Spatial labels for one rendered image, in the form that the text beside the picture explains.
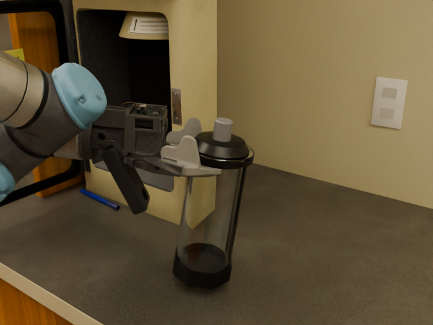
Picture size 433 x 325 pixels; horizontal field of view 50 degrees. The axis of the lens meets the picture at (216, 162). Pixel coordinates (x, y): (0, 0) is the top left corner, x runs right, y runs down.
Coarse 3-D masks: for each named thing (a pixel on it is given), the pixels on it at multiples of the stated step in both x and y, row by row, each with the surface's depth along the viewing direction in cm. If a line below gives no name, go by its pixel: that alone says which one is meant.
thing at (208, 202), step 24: (240, 168) 69; (192, 192) 70; (216, 192) 69; (240, 192) 72; (192, 216) 71; (216, 216) 70; (192, 240) 73; (216, 240) 72; (192, 264) 74; (216, 264) 74
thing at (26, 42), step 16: (0, 0) 87; (0, 16) 87; (16, 16) 90; (32, 16) 92; (48, 16) 95; (0, 32) 88; (16, 32) 90; (32, 32) 93; (48, 32) 96; (0, 48) 89; (16, 48) 91; (32, 48) 94; (48, 48) 97; (32, 64) 95; (48, 64) 98; (48, 160) 103; (64, 160) 106; (32, 176) 100; (48, 176) 104
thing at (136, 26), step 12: (132, 12) 93; (144, 12) 91; (156, 12) 91; (132, 24) 92; (144, 24) 91; (156, 24) 91; (120, 36) 95; (132, 36) 92; (144, 36) 91; (156, 36) 91; (168, 36) 91
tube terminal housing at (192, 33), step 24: (72, 0) 97; (96, 0) 93; (120, 0) 89; (144, 0) 86; (168, 0) 83; (192, 0) 84; (216, 0) 89; (168, 24) 84; (192, 24) 85; (216, 24) 91; (192, 48) 87; (216, 48) 93; (192, 72) 88; (216, 72) 95; (192, 96) 90; (216, 96) 96; (96, 168) 110; (96, 192) 113; (120, 192) 107; (168, 192) 98; (168, 216) 100
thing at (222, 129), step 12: (216, 120) 69; (228, 120) 70; (204, 132) 72; (216, 132) 69; (228, 132) 69; (204, 144) 68; (216, 144) 68; (228, 144) 69; (240, 144) 69; (216, 156) 67; (228, 156) 67; (240, 156) 68
